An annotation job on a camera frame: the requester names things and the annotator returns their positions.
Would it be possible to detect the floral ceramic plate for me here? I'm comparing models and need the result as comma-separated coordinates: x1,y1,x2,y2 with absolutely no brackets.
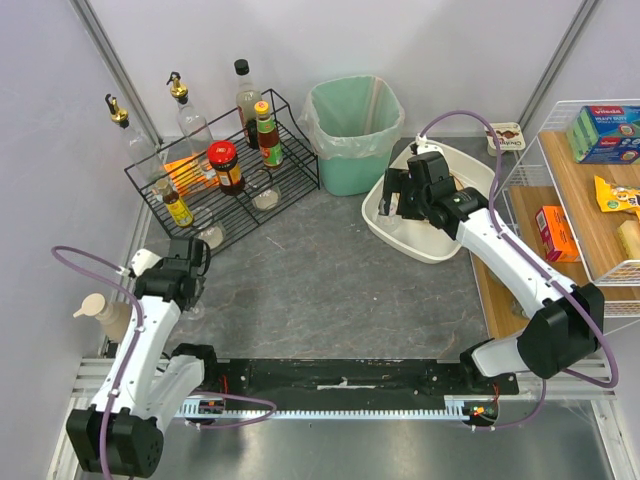
450,172,474,190

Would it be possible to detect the clear plastic cup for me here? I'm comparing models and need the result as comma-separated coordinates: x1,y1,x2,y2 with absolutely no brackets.
181,300,206,321
374,199,401,234

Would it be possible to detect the wide glass jar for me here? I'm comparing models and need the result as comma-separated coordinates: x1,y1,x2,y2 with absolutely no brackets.
192,207,226,250

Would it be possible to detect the small yellow label bottle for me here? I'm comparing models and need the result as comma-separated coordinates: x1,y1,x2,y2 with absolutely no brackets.
155,178,194,228

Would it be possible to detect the glass jar with rice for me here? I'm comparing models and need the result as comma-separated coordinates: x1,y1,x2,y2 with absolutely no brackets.
247,169,281,211

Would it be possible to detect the yellow cap chili sauce bottle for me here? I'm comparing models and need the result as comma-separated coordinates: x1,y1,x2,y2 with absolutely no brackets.
254,100,284,169

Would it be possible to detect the red lid sauce jar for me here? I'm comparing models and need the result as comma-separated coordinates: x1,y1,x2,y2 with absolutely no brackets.
207,140,245,196

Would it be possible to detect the glass oil bottle gold spout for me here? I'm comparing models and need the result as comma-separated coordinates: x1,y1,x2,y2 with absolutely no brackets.
166,71,213,176

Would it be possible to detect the dark soy sauce bottle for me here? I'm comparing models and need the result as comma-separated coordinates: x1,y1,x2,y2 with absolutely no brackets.
234,59,262,150

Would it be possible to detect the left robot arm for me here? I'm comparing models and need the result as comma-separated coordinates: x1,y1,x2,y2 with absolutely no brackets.
66,237,219,479

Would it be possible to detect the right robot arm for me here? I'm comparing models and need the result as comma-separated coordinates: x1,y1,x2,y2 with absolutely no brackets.
379,152,605,379

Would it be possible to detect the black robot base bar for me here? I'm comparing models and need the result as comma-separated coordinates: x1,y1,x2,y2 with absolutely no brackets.
203,359,519,408

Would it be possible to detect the white plastic basin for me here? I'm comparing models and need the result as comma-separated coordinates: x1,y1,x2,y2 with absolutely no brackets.
361,140,495,264

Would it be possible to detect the green trash bin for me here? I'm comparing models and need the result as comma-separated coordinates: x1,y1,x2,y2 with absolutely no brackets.
299,75,405,196

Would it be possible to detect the clear trash bag liner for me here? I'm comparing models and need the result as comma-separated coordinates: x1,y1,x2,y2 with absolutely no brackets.
299,75,405,159

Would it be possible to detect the beige pump soap bottle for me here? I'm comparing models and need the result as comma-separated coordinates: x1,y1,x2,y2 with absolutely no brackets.
73,293,132,343

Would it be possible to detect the chocolate pudding cup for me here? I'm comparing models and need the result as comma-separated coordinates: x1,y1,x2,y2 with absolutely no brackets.
485,122,526,157

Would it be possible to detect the orange snack packet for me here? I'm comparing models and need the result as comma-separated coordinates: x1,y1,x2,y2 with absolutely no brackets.
164,156,219,196

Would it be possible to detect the orange pink box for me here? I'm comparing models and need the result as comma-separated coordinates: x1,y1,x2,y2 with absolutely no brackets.
535,205,581,263

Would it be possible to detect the yellow snack bag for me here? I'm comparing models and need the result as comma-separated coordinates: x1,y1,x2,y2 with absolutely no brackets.
594,176,639,217

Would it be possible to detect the green sponge pack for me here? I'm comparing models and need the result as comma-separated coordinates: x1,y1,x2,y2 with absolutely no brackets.
566,105,639,165

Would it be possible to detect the yellow sponge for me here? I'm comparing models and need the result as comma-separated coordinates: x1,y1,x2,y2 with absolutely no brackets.
617,220,640,260

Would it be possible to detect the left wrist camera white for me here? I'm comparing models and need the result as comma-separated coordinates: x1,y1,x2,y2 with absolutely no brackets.
117,248,162,278

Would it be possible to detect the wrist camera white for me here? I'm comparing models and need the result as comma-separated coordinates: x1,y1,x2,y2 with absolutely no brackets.
410,135,444,160
117,248,162,278

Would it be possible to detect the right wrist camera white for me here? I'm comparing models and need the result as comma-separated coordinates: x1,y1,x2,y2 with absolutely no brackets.
410,135,444,160

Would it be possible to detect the black wire rack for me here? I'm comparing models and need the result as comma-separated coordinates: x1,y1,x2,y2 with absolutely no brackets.
124,88,320,253

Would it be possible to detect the white wire shelf unit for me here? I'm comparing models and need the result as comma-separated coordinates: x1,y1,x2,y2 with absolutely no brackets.
497,100,639,340

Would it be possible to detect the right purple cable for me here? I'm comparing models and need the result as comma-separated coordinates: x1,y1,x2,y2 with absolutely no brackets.
418,110,619,430

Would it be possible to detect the grey cable duct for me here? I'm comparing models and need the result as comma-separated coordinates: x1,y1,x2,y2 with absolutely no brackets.
169,394,541,419

